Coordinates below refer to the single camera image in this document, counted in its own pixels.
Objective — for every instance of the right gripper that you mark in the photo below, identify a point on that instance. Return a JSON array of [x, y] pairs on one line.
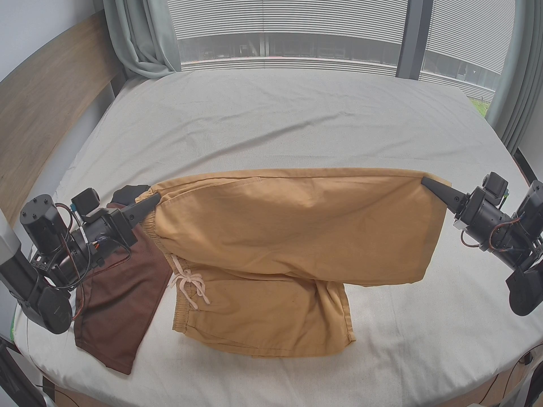
[[479, 216]]

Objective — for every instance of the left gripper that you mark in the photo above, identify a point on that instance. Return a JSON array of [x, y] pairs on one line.
[[102, 235]]

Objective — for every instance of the tan shorts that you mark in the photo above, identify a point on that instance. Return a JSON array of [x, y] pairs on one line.
[[297, 227]]

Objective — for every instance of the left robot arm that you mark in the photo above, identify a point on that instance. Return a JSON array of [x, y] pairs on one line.
[[42, 223]]

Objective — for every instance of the black garment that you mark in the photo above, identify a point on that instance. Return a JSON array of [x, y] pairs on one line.
[[129, 193]]

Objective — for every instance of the brown shorts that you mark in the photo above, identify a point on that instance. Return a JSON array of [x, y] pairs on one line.
[[118, 303]]

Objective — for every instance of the grey-green curtain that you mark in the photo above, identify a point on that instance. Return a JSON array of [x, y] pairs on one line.
[[135, 23], [524, 57]]

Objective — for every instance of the bed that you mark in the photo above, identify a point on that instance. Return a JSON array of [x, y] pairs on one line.
[[297, 125]]

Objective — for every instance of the window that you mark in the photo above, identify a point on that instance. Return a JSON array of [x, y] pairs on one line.
[[297, 11]]

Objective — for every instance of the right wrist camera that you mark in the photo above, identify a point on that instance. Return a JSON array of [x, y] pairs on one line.
[[494, 185]]

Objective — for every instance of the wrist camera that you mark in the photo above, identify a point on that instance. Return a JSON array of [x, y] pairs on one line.
[[85, 199], [494, 185]]

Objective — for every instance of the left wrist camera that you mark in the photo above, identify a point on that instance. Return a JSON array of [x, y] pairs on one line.
[[85, 199]]

